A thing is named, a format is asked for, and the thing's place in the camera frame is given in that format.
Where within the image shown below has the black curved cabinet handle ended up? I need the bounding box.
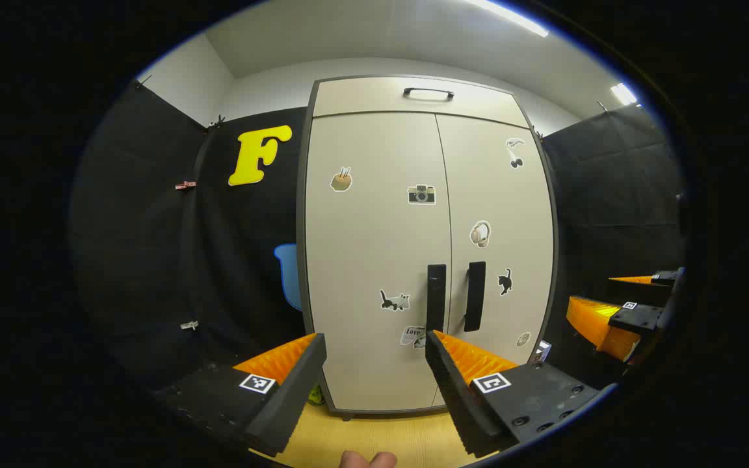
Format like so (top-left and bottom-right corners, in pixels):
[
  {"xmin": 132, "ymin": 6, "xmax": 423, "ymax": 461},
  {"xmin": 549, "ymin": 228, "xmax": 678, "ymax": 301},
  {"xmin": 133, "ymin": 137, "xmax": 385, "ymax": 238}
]
[{"xmin": 403, "ymin": 87, "xmax": 455, "ymax": 102}]

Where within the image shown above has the black door handle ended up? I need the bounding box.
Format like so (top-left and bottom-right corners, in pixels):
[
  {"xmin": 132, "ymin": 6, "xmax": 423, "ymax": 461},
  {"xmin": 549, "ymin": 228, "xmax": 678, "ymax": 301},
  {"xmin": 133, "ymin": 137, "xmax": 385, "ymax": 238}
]
[
  {"xmin": 464, "ymin": 261, "xmax": 487, "ymax": 333},
  {"xmin": 427, "ymin": 264, "xmax": 447, "ymax": 333}
]

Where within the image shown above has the black backdrop cloth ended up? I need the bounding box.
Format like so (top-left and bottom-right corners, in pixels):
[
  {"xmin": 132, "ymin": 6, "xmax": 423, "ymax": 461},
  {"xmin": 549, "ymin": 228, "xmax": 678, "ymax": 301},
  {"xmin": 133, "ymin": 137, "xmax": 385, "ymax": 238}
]
[
  {"xmin": 539, "ymin": 104, "xmax": 687, "ymax": 374},
  {"xmin": 69, "ymin": 78, "xmax": 315, "ymax": 397}
]

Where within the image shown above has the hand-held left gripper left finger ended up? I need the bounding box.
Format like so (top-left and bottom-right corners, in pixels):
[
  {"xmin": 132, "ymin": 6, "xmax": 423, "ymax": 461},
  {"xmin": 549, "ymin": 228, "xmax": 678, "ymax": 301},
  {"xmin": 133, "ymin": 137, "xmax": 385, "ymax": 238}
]
[{"xmin": 152, "ymin": 333, "xmax": 328, "ymax": 458}]

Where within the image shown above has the beige double-door shoe cabinet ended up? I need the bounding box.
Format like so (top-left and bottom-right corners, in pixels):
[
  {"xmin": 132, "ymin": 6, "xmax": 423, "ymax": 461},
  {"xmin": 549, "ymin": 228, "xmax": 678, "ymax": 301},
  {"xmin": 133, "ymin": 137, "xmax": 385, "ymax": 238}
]
[{"xmin": 295, "ymin": 75, "xmax": 560, "ymax": 422}]

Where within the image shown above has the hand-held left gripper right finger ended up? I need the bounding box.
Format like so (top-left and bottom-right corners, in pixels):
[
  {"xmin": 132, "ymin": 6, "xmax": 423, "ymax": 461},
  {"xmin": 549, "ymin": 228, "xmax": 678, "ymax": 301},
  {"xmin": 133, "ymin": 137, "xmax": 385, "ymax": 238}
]
[{"xmin": 425, "ymin": 329, "xmax": 604, "ymax": 458}]

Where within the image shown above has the beige cabinet door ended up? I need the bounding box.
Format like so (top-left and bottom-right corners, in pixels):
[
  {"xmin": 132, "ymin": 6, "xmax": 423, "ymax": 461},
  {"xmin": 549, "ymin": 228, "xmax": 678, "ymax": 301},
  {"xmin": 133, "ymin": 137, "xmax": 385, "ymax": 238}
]
[
  {"xmin": 436, "ymin": 114, "xmax": 555, "ymax": 409},
  {"xmin": 304, "ymin": 112, "xmax": 453, "ymax": 413}
]

